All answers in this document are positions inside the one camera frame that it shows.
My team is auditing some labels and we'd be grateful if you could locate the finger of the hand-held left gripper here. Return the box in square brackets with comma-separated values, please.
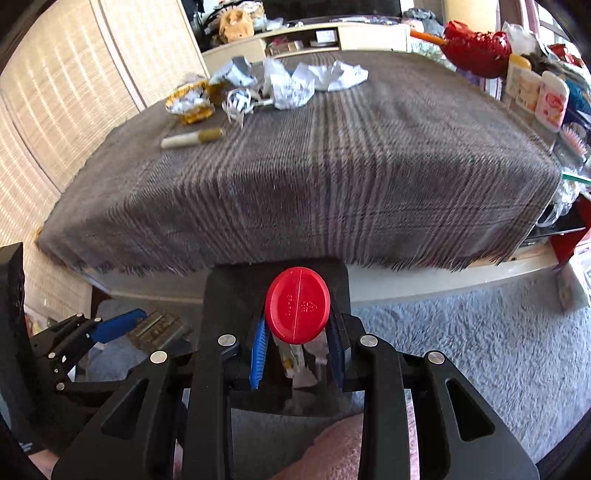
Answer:
[30, 310, 148, 386]
[58, 376, 139, 411]

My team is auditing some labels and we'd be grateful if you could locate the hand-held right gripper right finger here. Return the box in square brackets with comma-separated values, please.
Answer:
[323, 314, 541, 480]

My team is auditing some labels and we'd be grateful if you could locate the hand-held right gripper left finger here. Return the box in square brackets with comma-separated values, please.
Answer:
[51, 318, 271, 480]

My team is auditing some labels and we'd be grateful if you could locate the red round lid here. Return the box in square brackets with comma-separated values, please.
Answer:
[264, 267, 332, 388]

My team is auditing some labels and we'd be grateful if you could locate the dark grey bin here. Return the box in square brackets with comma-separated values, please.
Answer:
[204, 259, 352, 418]

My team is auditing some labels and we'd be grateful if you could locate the white tube with gold cap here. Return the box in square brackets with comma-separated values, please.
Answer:
[160, 128, 226, 150]

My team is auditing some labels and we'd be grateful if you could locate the gold foil wrapper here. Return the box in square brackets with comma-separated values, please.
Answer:
[165, 79, 218, 126]

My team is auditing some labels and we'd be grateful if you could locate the shredded white paper strip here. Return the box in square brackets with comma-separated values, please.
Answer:
[222, 88, 274, 125]

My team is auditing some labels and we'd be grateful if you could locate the clear plastic bag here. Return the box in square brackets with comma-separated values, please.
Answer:
[262, 58, 317, 110]

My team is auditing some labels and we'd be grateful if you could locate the silver wrapper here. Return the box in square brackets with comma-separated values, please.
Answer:
[209, 56, 259, 88]

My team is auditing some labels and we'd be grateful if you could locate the person's left forearm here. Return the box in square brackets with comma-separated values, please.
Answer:
[28, 451, 62, 480]

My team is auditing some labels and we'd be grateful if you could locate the brown ribbed object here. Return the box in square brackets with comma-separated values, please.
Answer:
[128, 311, 194, 352]

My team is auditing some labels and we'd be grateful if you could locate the person's leg in pink pants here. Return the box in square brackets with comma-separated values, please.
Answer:
[173, 413, 419, 480]

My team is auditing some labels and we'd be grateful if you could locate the cream table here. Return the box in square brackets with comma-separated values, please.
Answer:
[88, 247, 573, 309]

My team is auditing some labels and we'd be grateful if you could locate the shaggy grey rug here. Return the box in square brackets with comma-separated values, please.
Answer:
[85, 272, 591, 464]

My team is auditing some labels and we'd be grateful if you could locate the grey plaid blanket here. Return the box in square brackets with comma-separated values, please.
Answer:
[36, 50, 563, 274]

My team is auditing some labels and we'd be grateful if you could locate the woven rattan screen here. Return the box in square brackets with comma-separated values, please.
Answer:
[0, 0, 211, 326]

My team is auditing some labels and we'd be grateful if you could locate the white packet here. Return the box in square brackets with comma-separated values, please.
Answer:
[558, 251, 591, 313]

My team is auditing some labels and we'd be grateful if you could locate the red box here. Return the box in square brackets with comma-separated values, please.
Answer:
[551, 194, 591, 271]

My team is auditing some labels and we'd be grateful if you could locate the cream shelf unit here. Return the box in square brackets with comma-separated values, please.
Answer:
[201, 21, 413, 75]

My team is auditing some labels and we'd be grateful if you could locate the pink hairbrush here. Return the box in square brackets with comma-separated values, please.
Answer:
[558, 124, 590, 161]

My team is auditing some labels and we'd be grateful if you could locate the brown plush toy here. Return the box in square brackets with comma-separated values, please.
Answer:
[217, 9, 256, 45]

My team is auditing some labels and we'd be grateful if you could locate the orange stick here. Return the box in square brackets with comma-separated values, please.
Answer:
[409, 30, 447, 47]

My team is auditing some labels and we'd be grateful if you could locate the white pink floral bottle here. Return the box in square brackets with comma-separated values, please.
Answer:
[534, 71, 570, 131]

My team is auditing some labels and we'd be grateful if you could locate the shiny red bag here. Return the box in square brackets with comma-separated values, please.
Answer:
[442, 20, 514, 79]

